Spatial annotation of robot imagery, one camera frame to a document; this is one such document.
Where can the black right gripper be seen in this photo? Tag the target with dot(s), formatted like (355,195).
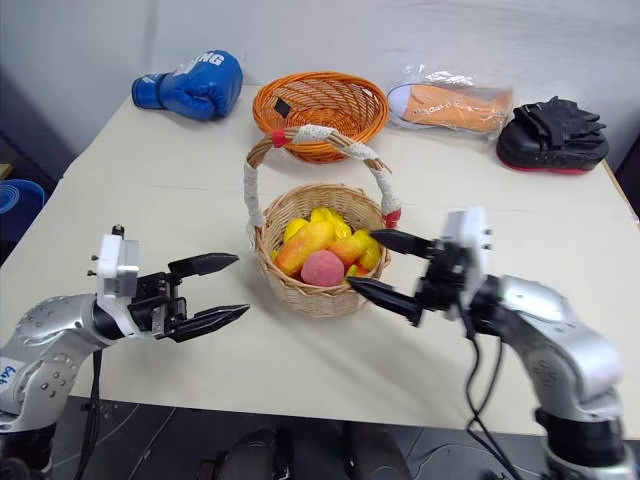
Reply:
(445,277)

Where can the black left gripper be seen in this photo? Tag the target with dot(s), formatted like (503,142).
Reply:
(150,295)

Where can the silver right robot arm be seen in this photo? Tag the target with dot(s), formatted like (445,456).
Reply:
(565,345)

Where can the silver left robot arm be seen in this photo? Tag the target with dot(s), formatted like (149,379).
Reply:
(47,330)

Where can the orange wicker bowl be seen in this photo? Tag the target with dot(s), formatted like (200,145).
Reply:
(345,135)

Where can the yellow lemon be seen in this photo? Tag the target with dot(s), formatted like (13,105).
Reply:
(371,252)

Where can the small red green fruit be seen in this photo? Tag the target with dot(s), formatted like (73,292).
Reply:
(359,270)

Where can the small orange yellow mango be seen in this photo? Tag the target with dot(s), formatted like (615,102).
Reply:
(346,246)

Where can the pink peach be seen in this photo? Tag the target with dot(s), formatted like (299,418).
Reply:
(323,268)

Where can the large orange yellow mango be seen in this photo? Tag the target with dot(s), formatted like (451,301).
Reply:
(305,245)

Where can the cream table cover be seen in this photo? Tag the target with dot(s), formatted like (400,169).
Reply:
(175,200)

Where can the orange shoe in plastic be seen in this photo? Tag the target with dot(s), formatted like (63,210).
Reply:
(492,132)

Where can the orange canvas shoe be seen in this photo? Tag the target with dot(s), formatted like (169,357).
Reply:
(450,107)

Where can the small black tag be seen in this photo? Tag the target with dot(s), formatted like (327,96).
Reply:
(282,108)

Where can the black red focus mitt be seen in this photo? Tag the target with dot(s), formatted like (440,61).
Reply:
(550,145)

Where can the blue boxing glove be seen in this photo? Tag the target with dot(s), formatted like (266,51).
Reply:
(195,87)

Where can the blue plastic bucket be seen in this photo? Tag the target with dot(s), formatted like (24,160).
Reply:
(20,202)

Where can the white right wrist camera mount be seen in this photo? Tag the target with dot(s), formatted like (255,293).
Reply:
(472,235)

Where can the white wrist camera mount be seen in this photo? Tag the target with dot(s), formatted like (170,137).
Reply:
(472,235)
(111,260)

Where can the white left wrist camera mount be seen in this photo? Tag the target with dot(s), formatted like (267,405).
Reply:
(111,260)

